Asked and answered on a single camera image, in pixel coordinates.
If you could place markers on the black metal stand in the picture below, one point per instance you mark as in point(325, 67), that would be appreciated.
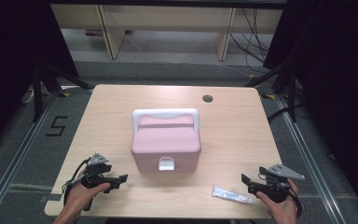
point(37, 93)
point(292, 99)

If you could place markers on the person's left hand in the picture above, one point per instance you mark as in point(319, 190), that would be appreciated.
point(76, 197)

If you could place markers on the black curtain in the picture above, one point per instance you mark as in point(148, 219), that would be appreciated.
point(338, 77)
point(9, 62)

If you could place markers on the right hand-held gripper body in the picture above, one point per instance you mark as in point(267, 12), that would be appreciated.
point(273, 188)

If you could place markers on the yellow tape piece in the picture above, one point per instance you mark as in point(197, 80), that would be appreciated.
point(63, 94)
point(268, 96)

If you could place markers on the white ointment tube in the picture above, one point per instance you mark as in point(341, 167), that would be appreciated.
point(230, 194)

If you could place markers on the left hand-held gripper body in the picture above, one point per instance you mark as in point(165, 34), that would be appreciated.
point(94, 180)

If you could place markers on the person's right hand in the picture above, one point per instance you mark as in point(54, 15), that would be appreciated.
point(284, 211)

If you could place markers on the aluminium floor rail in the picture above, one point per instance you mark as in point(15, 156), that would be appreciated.
point(307, 161)
point(15, 158)

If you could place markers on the beige wooden desk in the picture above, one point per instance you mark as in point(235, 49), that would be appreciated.
point(167, 18)

